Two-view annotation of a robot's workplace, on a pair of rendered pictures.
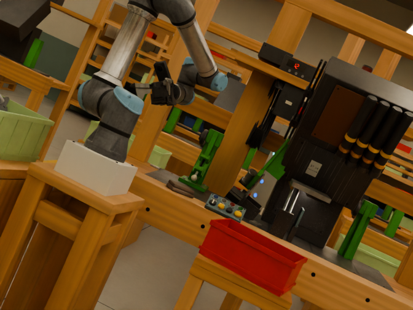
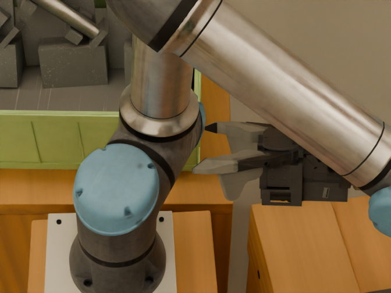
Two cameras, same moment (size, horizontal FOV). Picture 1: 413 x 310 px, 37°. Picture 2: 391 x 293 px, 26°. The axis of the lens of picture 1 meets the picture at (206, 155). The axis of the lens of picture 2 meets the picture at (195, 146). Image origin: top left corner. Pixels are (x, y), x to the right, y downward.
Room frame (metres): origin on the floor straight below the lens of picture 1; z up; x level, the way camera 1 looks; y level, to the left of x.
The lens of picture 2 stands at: (2.06, -0.35, 2.13)
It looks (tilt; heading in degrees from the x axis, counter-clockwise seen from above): 53 degrees down; 75
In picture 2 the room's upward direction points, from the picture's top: straight up
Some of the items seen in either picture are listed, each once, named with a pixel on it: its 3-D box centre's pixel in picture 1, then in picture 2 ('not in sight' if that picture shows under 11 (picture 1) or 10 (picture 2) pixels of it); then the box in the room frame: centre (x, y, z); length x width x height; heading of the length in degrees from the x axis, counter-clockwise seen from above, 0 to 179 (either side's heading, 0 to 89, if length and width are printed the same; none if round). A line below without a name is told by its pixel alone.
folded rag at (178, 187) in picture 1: (180, 189); not in sight; (2.43, 0.04, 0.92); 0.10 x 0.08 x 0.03; 113
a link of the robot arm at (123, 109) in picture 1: (122, 109); (118, 199); (2.13, 0.33, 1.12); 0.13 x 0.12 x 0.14; 52
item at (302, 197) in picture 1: (306, 197); not in sight; (2.77, -0.49, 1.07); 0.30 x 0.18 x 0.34; 85
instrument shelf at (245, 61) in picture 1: (325, 97); not in sight; (2.91, -0.39, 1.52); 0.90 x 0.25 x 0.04; 85
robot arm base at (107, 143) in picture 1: (109, 141); (117, 246); (2.12, 0.32, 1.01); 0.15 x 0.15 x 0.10
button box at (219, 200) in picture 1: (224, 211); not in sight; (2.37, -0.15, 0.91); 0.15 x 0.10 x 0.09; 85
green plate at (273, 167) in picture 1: (279, 161); not in sight; (2.59, -0.29, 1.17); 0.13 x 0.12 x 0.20; 85
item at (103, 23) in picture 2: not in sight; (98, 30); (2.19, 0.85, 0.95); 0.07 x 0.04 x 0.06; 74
